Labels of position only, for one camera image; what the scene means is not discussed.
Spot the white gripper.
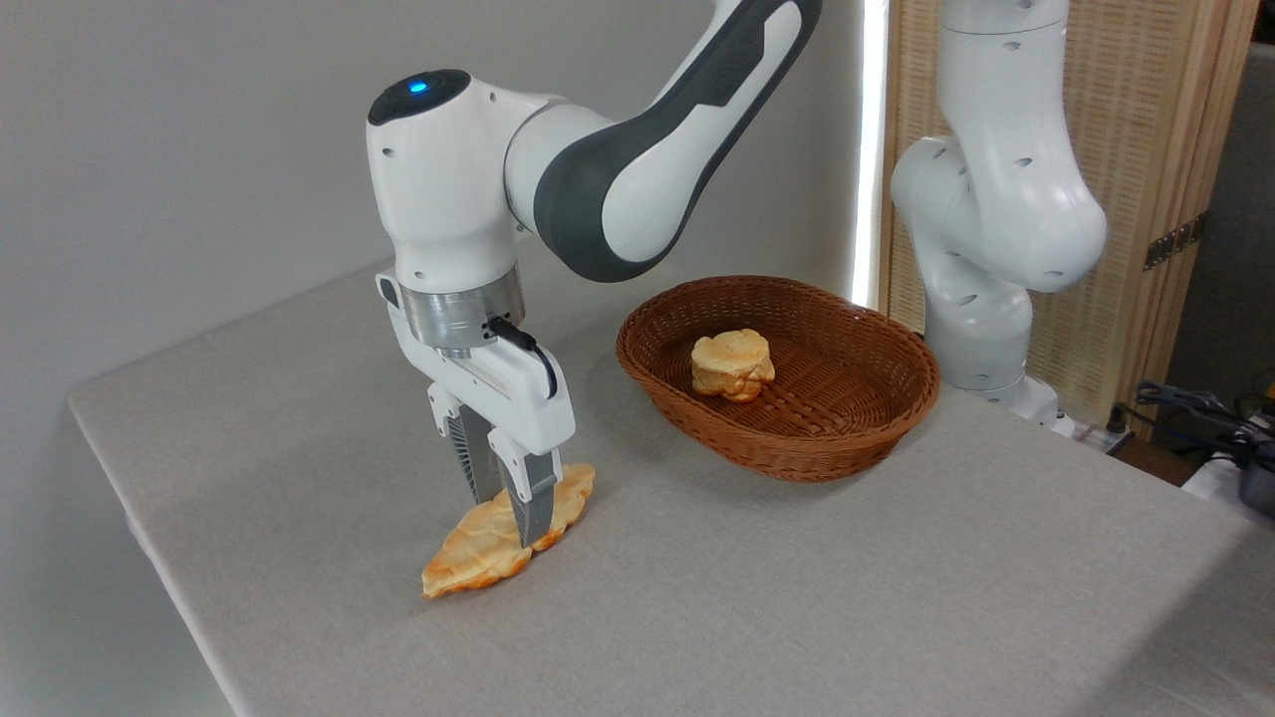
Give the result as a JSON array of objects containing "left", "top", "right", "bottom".
[{"left": 376, "top": 271, "right": 578, "bottom": 550}]

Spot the long golden bread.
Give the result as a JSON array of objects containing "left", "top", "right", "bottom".
[{"left": 420, "top": 462, "right": 598, "bottom": 599}]

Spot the small round golden bread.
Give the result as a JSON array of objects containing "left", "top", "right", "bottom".
[{"left": 691, "top": 330, "right": 776, "bottom": 403}]

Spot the brown oval wicker basket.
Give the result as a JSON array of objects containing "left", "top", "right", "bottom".
[{"left": 616, "top": 276, "right": 941, "bottom": 484}]

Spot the grey tablecloth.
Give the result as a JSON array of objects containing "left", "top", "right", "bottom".
[{"left": 68, "top": 231, "right": 1275, "bottom": 717}]

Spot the dark metal screen hinge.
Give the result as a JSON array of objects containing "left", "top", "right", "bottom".
[{"left": 1144, "top": 213, "right": 1209, "bottom": 272}]

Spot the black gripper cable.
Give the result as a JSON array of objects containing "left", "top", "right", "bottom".
[{"left": 485, "top": 317, "right": 560, "bottom": 400}]

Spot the bundle of dark cables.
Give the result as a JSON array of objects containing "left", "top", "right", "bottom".
[{"left": 1134, "top": 381, "right": 1275, "bottom": 469}]

